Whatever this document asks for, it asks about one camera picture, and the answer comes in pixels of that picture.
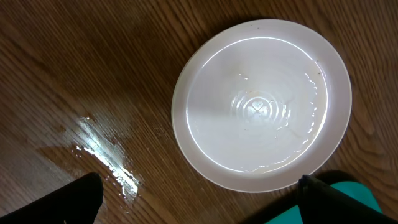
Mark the small white plate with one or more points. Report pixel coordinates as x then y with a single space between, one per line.
261 104

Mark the blue plastic tray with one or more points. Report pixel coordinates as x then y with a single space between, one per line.
353 189

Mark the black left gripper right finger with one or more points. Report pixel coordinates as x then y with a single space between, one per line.
318 202

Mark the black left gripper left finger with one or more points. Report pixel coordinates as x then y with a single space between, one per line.
76 202

